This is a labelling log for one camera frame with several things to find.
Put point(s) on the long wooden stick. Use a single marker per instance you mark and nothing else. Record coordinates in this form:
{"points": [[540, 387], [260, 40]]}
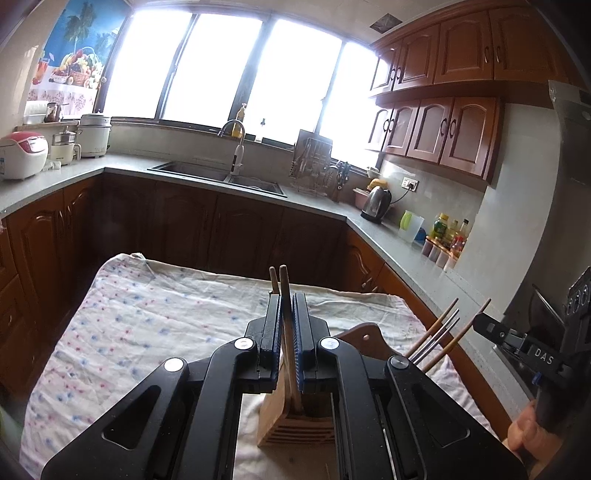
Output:
{"points": [[461, 330]]}

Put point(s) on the row of condiment bottles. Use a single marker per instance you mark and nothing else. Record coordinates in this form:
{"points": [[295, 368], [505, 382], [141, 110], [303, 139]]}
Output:
{"points": [[448, 240]]}

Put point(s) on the ceiling vent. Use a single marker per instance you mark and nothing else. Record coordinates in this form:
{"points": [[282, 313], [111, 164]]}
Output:
{"points": [[384, 22]]}

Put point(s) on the wooden upper cabinets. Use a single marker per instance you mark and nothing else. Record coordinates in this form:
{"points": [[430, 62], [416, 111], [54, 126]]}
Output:
{"points": [[461, 69]]}

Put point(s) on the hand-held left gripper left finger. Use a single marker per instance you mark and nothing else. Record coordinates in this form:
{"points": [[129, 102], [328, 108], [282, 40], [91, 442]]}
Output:
{"points": [[271, 332]]}

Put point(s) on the kitchen window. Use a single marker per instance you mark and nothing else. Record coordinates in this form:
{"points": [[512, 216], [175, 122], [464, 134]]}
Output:
{"points": [[221, 69]]}

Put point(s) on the range hood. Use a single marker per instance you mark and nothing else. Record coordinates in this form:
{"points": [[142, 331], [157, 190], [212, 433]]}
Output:
{"points": [[572, 138]]}

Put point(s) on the large white cooker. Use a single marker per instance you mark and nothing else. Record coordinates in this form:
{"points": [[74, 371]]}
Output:
{"points": [[95, 136]]}

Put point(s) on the wall socket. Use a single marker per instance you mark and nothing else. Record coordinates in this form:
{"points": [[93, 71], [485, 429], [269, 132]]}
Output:
{"points": [[410, 184]]}

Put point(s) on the steel electric kettle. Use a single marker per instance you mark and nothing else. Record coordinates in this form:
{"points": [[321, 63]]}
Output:
{"points": [[375, 205]]}

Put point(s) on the pink container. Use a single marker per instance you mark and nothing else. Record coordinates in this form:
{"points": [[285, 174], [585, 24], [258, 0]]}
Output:
{"points": [[360, 197]]}

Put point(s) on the floral white tablecloth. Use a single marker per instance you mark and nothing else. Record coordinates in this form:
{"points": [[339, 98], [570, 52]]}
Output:
{"points": [[138, 323]]}

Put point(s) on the yellow soap bottle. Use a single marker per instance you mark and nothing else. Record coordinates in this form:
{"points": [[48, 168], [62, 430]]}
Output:
{"points": [[241, 122]]}

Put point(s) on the steel sink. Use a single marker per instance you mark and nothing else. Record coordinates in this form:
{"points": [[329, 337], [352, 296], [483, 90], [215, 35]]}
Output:
{"points": [[207, 173]]}

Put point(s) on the steel kitchen faucet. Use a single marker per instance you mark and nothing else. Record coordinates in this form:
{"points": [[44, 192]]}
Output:
{"points": [[238, 152]]}

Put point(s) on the white plastic pitcher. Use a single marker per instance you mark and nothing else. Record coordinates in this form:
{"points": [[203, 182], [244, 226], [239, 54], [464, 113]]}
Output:
{"points": [[408, 228]]}

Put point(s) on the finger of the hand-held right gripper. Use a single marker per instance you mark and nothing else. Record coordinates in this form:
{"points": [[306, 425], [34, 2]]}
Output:
{"points": [[496, 332]]}

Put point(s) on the white pink rice cooker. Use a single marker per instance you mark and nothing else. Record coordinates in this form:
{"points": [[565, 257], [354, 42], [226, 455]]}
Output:
{"points": [[23, 154]]}

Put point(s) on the person's right hand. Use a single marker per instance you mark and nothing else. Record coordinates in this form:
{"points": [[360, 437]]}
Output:
{"points": [[526, 434]]}

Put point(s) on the wooden utensil holder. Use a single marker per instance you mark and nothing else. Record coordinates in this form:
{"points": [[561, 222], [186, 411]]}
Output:
{"points": [[295, 429]]}

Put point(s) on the small white steamer pot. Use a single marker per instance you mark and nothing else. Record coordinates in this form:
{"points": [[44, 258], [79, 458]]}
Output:
{"points": [[64, 150]]}

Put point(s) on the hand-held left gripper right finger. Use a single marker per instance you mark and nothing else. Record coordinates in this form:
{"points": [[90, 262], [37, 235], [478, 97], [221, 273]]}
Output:
{"points": [[298, 341]]}

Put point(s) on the fruit wall poster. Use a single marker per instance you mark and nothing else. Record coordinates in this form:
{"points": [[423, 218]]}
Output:
{"points": [[78, 41]]}

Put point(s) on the brown pot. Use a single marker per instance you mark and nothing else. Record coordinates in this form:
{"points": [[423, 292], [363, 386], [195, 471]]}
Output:
{"points": [[55, 113]]}

